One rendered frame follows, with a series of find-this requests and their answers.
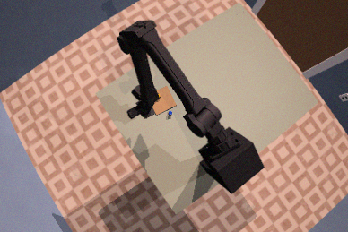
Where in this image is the orange mat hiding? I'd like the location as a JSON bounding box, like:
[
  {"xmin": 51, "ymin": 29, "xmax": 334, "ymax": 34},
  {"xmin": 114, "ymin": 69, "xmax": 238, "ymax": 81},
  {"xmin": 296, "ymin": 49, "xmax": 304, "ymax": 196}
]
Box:
[{"xmin": 152, "ymin": 86, "xmax": 176, "ymax": 115}]

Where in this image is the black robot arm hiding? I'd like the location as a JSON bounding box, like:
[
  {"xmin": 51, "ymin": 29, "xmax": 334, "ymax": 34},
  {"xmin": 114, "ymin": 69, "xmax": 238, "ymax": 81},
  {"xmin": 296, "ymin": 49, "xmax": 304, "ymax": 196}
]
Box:
[{"xmin": 117, "ymin": 20, "xmax": 241, "ymax": 161}]

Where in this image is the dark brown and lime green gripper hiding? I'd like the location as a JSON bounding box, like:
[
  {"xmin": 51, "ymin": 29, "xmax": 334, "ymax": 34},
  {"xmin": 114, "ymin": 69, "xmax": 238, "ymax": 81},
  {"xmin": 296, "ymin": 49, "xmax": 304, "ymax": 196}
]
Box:
[{"xmin": 141, "ymin": 108, "xmax": 155, "ymax": 119}]

